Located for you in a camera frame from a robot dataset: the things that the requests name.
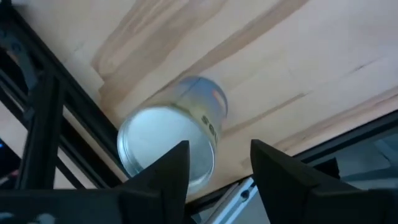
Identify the blue peaches can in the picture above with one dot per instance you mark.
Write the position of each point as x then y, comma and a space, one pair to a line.
161, 137

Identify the black table frame rails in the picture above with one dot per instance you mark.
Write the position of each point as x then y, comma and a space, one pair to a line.
90, 124

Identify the silver aluminium extrusion bar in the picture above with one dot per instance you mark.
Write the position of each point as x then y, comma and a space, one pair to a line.
233, 199

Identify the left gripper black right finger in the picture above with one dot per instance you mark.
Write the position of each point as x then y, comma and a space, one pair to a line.
311, 199

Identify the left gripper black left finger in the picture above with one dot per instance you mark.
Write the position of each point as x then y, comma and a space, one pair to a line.
149, 199

